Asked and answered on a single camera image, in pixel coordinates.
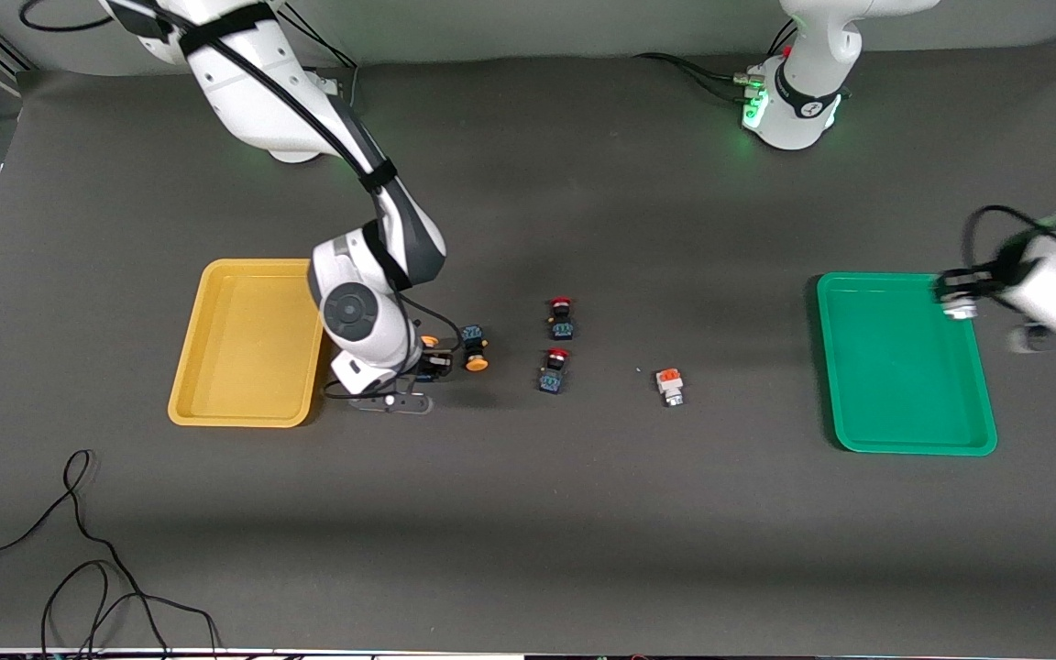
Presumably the yellow plastic tray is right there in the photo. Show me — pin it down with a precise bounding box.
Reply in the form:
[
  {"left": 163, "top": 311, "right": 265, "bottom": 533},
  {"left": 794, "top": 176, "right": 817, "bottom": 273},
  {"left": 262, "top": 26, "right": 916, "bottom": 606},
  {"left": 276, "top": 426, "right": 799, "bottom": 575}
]
[{"left": 168, "top": 258, "right": 327, "bottom": 429}]

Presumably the green plastic tray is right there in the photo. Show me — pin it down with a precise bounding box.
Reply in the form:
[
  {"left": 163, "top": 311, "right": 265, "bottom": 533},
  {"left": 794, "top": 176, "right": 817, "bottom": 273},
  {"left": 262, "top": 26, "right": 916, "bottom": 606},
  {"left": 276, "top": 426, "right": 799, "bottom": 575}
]
[{"left": 816, "top": 272, "right": 998, "bottom": 457}]

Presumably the dark grey table mat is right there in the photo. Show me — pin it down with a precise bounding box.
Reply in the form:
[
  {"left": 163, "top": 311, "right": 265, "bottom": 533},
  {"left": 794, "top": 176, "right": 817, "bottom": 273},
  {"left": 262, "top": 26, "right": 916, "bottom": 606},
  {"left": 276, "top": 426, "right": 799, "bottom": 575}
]
[{"left": 0, "top": 37, "right": 1056, "bottom": 656}]

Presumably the thin black loose cable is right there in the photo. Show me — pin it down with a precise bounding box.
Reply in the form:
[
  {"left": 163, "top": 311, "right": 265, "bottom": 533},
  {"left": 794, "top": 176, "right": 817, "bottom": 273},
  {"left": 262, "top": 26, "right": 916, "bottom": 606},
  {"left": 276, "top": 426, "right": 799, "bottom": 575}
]
[{"left": 0, "top": 449, "right": 222, "bottom": 660}]

